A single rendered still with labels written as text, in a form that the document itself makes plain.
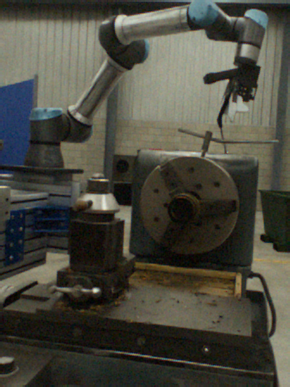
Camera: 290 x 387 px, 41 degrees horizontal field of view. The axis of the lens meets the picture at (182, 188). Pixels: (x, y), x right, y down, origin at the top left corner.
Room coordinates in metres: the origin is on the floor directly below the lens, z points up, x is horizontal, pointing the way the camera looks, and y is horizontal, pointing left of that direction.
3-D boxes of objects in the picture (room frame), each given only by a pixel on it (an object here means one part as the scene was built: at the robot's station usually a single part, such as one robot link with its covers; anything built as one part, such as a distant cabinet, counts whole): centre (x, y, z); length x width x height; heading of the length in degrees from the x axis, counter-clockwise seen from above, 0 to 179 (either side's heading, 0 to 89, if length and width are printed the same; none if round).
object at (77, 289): (0.69, 0.14, 0.99); 0.20 x 0.10 x 0.05; 171
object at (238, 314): (0.65, 0.08, 0.95); 0.43 x 0.17 x 0.05; 81
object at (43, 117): (1.52, 0.54, 1.33); 0.13 x 0.12 x 0.14; 150
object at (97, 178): (0.66, 0.15, 1.17); 0.04 x 0.04 x 0.03
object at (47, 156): (1.51, 0.54, 1.21); 0.15 x 0.15 x 0.10
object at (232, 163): (1.66, -0.07, 1.06); 0.59 x 0.48 x 0.39; 171
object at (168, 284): (0.99, 0.01, 0.89); 0.36 x 0.30 x 0.04; 81
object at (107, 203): (0.66, 0.15, 1.13); 0.08 x 0.08 x 0.03
